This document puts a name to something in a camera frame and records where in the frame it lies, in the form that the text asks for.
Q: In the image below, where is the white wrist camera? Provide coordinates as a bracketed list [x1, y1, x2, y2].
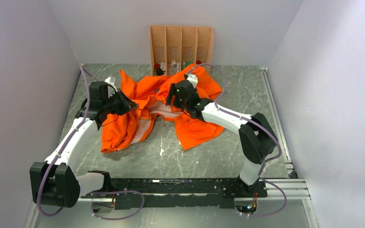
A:
[186, 74, 198, 88]
[105, 76, 118, 92]

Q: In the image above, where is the red round cap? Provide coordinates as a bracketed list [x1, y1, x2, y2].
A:
[154, 63, 165, 76]

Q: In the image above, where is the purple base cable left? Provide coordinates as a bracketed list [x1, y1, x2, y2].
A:
[90, 190, 145, 221]

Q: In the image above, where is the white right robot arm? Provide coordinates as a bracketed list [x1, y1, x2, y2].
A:
[166, 79, 279, 197]

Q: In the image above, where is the orange jacket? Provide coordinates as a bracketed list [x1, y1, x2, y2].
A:
[100, 64, 224, 153]

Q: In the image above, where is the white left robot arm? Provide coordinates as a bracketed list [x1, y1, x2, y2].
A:
[29, 81, 138, 208]

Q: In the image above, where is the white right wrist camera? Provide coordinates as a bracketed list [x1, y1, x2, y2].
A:
[186, 74, 198, 88]

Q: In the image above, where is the green capped bottle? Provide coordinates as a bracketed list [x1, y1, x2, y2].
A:
[182, 62, 192, 69]

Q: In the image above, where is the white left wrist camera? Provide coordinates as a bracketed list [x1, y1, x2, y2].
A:
[105, 76, 118, 92]

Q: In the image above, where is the tan perforated organizer rack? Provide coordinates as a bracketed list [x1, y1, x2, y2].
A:
[149, 25, 214, 75]

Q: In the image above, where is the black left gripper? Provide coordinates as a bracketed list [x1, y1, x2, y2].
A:
[103, 88, 139, 116]

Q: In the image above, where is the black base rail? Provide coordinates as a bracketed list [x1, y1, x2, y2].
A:
[80, 178, 268, 210]

